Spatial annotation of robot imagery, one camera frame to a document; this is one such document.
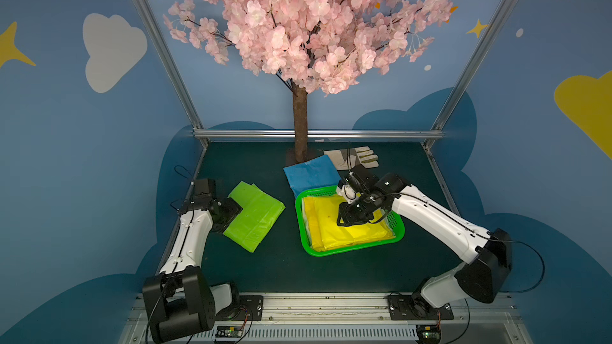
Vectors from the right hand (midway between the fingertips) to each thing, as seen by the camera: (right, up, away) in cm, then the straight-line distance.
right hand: (343, 220), depth 77 cm
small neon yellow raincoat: (-7, -1, +11) cm, 13 cm away
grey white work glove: (+7, +21, +38) cm, 44 cm away
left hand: (-38, +1, +9) cm, 39 cm away
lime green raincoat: (-31, -1, +17) cm, 35 cm away
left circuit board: (-36, -33, -5) cm, 49 cm away
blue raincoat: (-7, +15, +32) cm, 36 cm away
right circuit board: (+26, -35, -4) cm, 44 cm away
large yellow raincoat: (+14, -5, +7) cm, 16 cm away
